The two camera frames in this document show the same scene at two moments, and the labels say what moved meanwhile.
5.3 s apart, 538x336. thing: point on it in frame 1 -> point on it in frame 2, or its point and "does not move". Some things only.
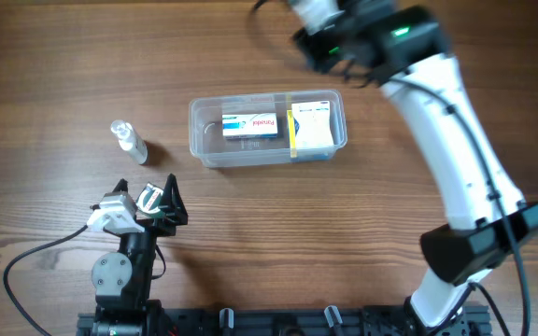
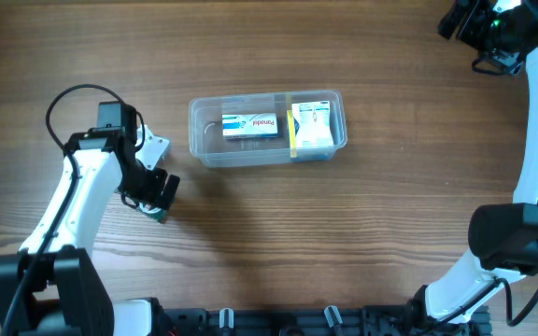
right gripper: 317,46 -> 479,10
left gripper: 175,211 -> 150,192
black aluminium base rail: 361,320 does not move
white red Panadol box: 249,126 does not move
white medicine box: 313,119 does not move
